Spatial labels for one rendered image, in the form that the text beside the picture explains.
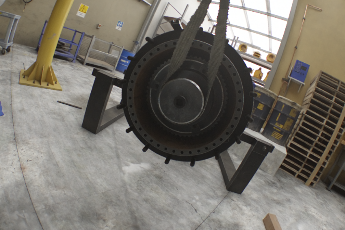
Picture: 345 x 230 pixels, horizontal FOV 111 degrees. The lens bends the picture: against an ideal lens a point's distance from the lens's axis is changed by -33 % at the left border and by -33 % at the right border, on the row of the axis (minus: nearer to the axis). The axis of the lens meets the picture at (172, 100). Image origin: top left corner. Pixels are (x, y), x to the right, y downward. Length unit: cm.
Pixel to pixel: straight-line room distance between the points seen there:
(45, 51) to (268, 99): 404
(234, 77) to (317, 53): 502
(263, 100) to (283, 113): 49
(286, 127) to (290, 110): 35
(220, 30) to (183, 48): 13
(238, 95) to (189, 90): 17
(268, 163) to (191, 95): 282
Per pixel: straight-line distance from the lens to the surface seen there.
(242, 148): 326
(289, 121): 371
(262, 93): 372
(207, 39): 67
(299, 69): 503
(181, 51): 57
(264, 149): 185
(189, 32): 57
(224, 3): 59
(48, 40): 289
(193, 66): 68
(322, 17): 609
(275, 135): 369
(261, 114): 375
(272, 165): 325
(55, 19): 288
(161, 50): 61
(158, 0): 834
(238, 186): 202
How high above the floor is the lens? 94
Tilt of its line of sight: 10 degrees down
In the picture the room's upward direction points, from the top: 23 degrees clockwise
